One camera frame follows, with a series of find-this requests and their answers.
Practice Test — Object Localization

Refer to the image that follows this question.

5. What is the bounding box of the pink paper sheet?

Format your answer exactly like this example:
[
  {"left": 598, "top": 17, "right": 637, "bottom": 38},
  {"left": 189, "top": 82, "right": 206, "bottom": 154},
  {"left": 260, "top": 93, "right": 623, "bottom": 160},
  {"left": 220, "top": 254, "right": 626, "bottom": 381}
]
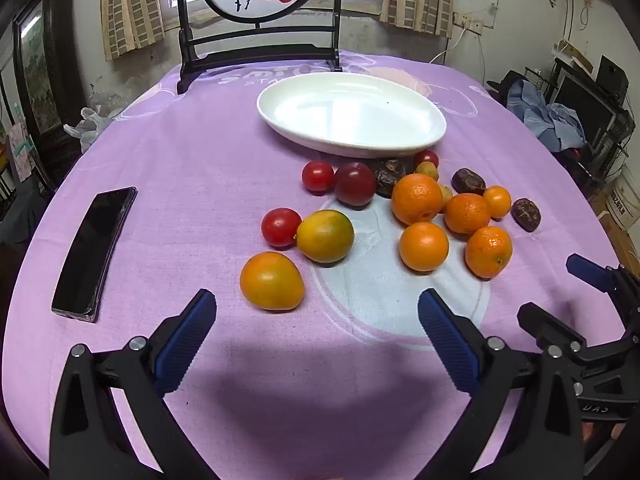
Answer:
[{"left": 7, "top": 120, "right": 36, "bottom": 183}]

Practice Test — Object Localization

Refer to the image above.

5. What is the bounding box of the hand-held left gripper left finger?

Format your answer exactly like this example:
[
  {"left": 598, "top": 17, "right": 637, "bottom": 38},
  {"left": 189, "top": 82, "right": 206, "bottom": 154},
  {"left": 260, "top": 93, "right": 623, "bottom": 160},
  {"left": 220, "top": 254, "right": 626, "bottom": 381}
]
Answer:
[{"left": 49, "top": 288, "right": 218, "bottom": 480}]

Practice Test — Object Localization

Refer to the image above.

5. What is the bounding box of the white plastic bag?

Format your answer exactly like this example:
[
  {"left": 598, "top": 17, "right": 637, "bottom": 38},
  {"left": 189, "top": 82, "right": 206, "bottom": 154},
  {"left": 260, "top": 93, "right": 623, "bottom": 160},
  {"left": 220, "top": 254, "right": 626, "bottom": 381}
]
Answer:
[{"left": 63, "top": 106, "right": 110, "bottom": 152}]

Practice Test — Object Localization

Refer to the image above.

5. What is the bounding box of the small yellow-orange kumquat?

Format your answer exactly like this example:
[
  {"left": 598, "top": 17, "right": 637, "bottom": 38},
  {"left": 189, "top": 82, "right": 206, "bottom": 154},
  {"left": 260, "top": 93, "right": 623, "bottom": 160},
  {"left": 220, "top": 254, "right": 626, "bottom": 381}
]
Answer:
[{"left": 483, "top": 185, "right": 512, "bottom": 220}]

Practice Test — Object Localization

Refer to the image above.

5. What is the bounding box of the white wall socket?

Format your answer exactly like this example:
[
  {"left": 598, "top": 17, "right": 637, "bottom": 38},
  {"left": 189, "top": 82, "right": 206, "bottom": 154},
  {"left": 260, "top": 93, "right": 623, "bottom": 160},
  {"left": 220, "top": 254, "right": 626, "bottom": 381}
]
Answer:
[{"left": 452, "top": 12, "right": 484, "bottom": 35}]

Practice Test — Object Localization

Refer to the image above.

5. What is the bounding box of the smooth oval orange fruit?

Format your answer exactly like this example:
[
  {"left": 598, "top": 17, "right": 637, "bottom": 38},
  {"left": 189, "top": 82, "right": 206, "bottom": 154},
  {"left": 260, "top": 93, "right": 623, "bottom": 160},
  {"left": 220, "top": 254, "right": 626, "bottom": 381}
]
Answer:
[{"left": 239, "top": 252, "right": 305, "bottom": 311}]

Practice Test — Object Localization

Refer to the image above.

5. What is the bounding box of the purple printed tablecloth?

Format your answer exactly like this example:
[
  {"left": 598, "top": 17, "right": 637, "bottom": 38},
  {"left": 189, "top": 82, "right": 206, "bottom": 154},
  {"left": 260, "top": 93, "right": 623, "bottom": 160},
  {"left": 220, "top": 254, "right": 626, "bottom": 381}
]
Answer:
[{"left": 0, "top": 50, "right": 640, "bottom": 480}]

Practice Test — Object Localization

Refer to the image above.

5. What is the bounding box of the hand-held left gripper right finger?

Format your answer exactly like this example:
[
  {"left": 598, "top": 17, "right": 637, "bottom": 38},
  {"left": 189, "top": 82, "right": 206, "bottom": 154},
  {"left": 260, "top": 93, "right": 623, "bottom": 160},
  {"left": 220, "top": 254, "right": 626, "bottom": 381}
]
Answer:
[{"left": 417, "top": 288, "right": 586, "bottom": 480}]

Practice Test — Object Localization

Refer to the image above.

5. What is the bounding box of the dark brown water chestnut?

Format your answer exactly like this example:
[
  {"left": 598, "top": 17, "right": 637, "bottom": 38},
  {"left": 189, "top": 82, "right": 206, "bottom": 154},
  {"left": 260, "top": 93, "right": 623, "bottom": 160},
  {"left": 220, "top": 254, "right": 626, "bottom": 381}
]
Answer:
[
  {"left": 510, "top": 198, "right": 542, "bottom": 233},
  {"left": 451, "top": 168, "right": 487, "bottom": 196},
  {"left": 370, "top": 159, "right": 415, "bottom": 199}
]

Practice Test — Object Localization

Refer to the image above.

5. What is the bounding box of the dark red plum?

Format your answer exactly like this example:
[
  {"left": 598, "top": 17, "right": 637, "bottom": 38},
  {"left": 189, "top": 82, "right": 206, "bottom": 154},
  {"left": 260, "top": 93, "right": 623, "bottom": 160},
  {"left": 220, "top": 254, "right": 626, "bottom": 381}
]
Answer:
[{"left": 334, "top": 161, "right": 377, "bottom": 208}]

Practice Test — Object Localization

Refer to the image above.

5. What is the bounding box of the smooth round orange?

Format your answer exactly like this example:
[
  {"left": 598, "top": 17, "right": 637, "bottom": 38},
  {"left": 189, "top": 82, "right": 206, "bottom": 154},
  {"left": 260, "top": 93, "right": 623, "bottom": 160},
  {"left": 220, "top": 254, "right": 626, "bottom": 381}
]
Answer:
[{"left": 398, "top": 221, "right": 450, "bottom": 273}]

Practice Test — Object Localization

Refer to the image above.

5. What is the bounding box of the black monitor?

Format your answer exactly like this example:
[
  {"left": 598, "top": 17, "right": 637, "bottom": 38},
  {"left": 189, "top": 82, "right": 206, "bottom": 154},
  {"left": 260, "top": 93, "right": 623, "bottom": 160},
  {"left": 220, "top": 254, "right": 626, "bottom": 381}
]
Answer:
[{"left": 552, "top": 72, "right": 618, "bottom": 153}]

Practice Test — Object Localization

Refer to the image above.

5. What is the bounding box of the dark wooden cabinet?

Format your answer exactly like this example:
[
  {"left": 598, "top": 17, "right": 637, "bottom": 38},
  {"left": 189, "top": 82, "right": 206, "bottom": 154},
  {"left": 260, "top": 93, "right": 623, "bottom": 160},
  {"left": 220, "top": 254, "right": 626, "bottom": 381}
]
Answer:
[{"left": 12, "top": 0, "right": 76, "bottom": 136}]

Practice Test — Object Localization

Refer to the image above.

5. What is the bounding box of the dark cloth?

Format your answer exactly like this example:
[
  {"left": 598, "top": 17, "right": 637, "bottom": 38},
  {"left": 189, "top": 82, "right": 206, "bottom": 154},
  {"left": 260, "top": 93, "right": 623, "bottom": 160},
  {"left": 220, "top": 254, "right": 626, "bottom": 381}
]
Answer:
[{"left": 487, "top": 71, "right": 526, "bottom": 106}]

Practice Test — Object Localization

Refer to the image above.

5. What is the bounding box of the large orange tangerine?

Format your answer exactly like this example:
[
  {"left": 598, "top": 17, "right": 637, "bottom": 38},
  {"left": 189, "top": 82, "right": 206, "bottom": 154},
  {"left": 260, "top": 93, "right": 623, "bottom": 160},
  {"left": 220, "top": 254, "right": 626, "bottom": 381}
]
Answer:
[{"left": 391, "top": 173, "right": 444, "bottom": 225}]

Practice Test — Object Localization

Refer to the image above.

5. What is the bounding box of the blue cloth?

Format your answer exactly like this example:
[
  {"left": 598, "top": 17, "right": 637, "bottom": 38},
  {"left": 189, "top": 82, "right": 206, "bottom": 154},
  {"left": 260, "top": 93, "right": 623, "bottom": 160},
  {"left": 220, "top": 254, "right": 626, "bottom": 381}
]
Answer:
[{"left": 507, "top": 79, "right": 587, "bottom": 151}]

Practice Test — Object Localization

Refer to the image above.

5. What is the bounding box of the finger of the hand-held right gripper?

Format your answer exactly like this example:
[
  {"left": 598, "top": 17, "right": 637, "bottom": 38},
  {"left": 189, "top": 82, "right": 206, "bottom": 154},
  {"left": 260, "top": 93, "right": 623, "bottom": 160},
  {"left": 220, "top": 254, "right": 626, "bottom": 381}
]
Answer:
[
  {"left": 516, "top": 301, "right": 587, "bottom": 359},
  {"left": 566, "top": 253, "right": 640, "bottom": 331}
]

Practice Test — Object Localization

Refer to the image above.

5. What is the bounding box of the black smartphone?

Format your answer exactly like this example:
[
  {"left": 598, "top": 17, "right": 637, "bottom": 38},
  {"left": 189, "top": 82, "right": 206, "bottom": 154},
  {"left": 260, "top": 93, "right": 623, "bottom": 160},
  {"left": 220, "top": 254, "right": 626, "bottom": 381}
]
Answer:
[{"left": 51, "top": 186, "right": 138, "bottom": 323}]

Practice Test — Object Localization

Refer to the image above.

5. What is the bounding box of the black speaker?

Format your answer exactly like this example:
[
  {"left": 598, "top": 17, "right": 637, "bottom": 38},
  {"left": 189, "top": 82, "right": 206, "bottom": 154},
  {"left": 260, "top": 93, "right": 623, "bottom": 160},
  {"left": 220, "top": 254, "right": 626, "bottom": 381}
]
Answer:
[{"left": 596, "top": 55, "right": 630, "bottom": 106}]

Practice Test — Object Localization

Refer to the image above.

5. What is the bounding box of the white oval plate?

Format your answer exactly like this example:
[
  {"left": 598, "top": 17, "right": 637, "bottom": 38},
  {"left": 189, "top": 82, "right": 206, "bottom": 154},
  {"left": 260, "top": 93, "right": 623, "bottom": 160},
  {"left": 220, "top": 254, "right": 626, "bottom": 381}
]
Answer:
[{"left": 256, "top": 72, "right": 447, "bottom": 158}]

